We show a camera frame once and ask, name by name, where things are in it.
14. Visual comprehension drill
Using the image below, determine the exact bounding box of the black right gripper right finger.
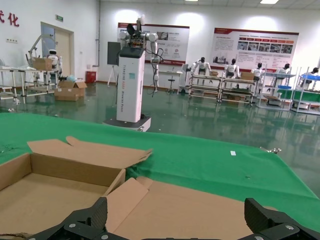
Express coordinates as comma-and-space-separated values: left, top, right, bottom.
244, 197, 320, 240

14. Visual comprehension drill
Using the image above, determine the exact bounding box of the grey rack with blue trays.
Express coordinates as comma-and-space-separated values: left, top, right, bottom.
256, 71, 294, 111
290, 66, 320, 114

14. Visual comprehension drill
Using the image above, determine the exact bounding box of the white crane frame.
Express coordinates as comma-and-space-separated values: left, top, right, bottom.
26, 33, 55, 61

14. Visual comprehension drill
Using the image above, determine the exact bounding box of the red wall character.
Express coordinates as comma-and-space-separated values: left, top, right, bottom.
6, 10, 20, 28

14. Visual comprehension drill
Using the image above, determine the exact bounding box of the beige pipe shelf rack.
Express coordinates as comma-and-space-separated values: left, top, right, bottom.
188, 73, 224, 103
219, 75, 261, 106

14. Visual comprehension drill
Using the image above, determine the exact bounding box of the red bin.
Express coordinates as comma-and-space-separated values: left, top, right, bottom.
85, 70, 97, 84

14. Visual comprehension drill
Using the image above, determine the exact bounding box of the white black humanoid robot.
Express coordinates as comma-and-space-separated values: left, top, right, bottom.
223, 58, 242, 79
250, 62, 266, 81
190, 56, 212, 76
274, 63, 292, 81
301, 66, 320, 89

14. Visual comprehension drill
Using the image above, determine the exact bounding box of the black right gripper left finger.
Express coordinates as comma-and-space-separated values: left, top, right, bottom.
27, 196, 111, 240

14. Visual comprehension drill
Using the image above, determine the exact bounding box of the white wheeled machine cart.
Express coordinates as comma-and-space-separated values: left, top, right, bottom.
178, 63, 192, 96

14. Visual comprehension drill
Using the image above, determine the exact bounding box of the brown open cardboard box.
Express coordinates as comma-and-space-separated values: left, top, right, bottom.
0, 135, 154, 240
104, 175, 278, 240

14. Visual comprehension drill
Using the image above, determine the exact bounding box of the green table cloth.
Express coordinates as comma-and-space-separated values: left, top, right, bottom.
0, 112, 320, 233

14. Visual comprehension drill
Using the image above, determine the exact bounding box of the silver metal table clamp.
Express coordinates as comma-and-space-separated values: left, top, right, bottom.
259, 147, 282, 154

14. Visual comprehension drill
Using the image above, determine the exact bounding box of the grey board on stand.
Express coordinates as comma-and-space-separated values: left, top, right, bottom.
106, 41, 122, 87

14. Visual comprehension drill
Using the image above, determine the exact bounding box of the beige framed door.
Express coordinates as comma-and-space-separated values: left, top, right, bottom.
40, 21, 75, 81

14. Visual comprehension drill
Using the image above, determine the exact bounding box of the grey wall pipe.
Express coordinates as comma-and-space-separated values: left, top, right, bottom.
95, 0, 101, 68

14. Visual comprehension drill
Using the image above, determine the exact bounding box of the cardboard carton with flaps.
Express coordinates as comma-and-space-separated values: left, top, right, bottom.
31, 57, 54, 72

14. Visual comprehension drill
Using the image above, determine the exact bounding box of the open cardboard carton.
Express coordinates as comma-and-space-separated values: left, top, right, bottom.
57, 79, 88, 98

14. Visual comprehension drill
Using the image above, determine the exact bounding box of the red white info poster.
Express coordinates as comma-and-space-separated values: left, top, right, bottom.
210, 27, 300, 73
117, 22, 190, 66

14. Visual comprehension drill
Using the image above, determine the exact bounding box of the white pipe rack table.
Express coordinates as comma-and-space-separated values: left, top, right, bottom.
0, 66, 60, 101

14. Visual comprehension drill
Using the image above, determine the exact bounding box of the white desk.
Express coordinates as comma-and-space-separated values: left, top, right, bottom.
158, 70, 184, 89

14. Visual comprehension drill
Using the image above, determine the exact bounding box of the small white humanoid robot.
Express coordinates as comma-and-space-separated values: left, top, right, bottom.
46, 49, 64, 74

